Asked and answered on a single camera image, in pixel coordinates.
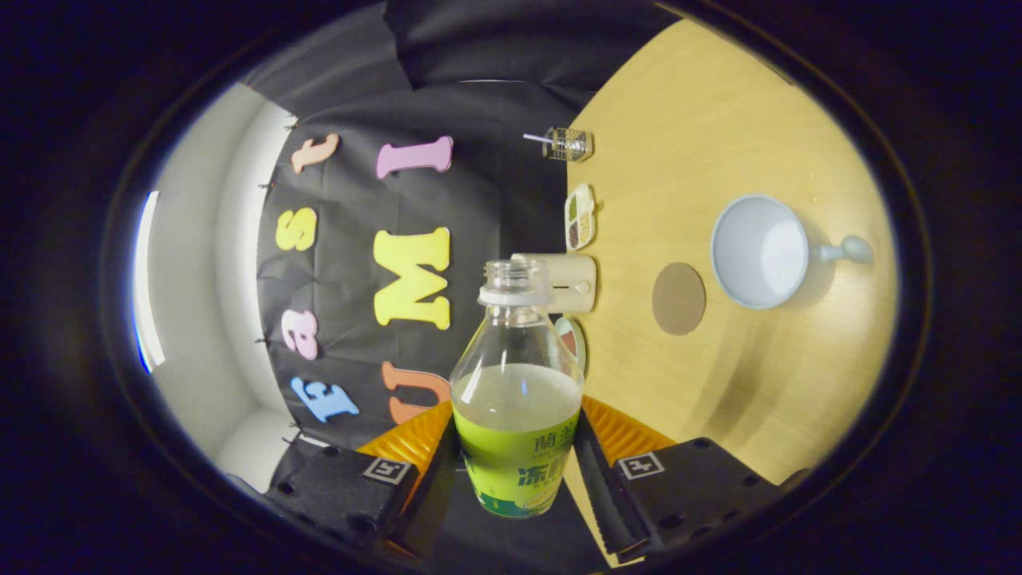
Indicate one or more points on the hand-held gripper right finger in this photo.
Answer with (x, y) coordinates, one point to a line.
(611, 503)

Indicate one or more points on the clear juice bottle green label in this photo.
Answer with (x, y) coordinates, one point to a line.
(515, 431)

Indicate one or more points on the black backdrop cloth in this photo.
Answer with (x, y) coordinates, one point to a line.
(479, 184)

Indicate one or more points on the pale green plate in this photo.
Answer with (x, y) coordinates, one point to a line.
(582, 347)

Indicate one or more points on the round brown coaster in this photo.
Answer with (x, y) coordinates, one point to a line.
(679, 299)

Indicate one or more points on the white toaster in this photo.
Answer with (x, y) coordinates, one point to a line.
(575, 283)

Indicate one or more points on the brown bread piece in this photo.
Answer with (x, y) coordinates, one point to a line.
(568, 339)

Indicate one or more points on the white divided dish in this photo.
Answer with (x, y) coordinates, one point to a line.
(580, 220)

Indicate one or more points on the wooden table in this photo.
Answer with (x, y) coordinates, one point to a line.
(718, 120)

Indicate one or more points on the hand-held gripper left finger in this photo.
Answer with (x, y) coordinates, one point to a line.
(431, 503)

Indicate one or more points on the white spoon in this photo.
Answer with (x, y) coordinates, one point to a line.
(536, 138)

